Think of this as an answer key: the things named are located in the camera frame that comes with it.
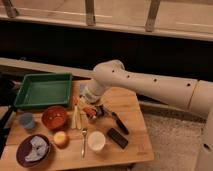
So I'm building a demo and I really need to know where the small metal cup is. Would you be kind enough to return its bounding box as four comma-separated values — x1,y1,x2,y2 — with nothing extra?
87,105,105,122

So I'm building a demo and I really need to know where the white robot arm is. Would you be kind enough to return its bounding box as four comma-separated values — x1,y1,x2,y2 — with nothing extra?
83,60,213,171

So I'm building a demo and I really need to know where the grey crumpled cloth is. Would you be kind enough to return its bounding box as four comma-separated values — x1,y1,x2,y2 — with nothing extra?
25,136,48,162

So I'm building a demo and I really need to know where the yellow apple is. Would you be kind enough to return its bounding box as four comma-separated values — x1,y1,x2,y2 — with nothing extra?
53,131,69,148

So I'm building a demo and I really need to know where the yellow banana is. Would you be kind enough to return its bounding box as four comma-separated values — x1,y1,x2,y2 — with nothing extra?
71,105,82,130

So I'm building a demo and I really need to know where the dark purple plate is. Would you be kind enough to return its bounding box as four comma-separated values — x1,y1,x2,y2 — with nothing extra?
16,134,51,168

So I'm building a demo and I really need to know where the white cup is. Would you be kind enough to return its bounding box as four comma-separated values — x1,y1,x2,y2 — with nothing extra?
88,131,106,153

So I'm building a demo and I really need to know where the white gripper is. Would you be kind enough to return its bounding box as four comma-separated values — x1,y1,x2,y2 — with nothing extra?
77,79,106,109

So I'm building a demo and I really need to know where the red bowl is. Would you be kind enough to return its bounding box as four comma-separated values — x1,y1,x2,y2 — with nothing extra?
41,106,68,130

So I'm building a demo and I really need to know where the blue sponge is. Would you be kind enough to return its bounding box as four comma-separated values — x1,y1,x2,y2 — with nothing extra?
79,84,86,96

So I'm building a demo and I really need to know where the blue plastic cup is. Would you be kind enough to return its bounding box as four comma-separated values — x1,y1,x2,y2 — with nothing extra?
18,113,36,130

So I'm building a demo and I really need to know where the green plastic tray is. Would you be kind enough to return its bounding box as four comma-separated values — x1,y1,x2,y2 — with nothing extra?
14,73,72,109

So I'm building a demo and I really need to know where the black rectangular block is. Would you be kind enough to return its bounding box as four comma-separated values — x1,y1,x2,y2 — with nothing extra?
107,128,128,149

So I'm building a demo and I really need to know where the red orange pepper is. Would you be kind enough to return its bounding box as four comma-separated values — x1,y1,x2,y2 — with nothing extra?
83,107,96,116

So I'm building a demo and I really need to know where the black handled knife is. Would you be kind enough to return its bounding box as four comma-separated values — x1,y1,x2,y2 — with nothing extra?
105,109,129,135

